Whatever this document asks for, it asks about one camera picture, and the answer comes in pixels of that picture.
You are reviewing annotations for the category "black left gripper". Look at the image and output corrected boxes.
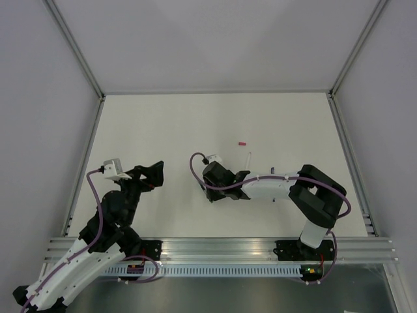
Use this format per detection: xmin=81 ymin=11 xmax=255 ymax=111
xmin=116 ymin=161 xmax=164 ymax=225

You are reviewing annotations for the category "white marker pen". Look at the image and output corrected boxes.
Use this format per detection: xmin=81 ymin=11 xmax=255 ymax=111
xmin=245 ymin=152 xmax=252 ymax=170

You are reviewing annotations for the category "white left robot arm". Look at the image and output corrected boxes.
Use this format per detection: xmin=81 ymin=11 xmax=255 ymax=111
xmin=13 ymin=158 xmax=164 ymax=312

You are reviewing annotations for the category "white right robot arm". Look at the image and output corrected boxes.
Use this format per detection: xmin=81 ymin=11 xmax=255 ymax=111
xmin=133 ymin=161 xmax=347 ymax=259

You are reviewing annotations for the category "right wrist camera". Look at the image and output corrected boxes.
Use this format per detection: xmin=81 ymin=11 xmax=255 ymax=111
xmin=203 ymin=154 xmax=222 ymax=165

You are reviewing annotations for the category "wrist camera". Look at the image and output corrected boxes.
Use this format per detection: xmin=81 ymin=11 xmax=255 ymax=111
xmin=203 ymin=154 xmax=222 ymax=165
xmin=100 ymin=158 xmax=132 ymax=181

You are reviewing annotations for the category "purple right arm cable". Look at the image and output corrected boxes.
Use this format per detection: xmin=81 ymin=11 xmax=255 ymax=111
xmin=190 ymin=152 xmax=352 ymax=284

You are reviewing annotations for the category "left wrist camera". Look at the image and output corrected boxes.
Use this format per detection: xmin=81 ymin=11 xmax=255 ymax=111
xmin=100 ymin=158 xmax=132 ymax=181

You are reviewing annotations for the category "perforated cable duct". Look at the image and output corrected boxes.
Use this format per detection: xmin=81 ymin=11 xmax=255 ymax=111
xmin=101 ymin=263 xmax=302 ymax=278

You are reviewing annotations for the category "aluminium mounting rail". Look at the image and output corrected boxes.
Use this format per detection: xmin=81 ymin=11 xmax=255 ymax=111
xmin=42 ymin=237 xmax=400 ymax=261

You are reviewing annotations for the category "aluminium frame left post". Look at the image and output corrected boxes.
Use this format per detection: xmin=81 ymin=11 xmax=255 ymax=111
xmin=43 ymin=0 xmax=105 ymax=99

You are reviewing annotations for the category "aluminium frame post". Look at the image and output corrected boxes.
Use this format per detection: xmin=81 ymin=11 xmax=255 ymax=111
xmin=328 ymin=0 xmax=390 ymax=99
xmin=43 ymin=0 xmax=105 ymax=99

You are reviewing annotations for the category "aluminium frame right post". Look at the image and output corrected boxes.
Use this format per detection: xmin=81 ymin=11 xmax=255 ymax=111
xmin=328 ymin=0 xmax=390 ymax=99

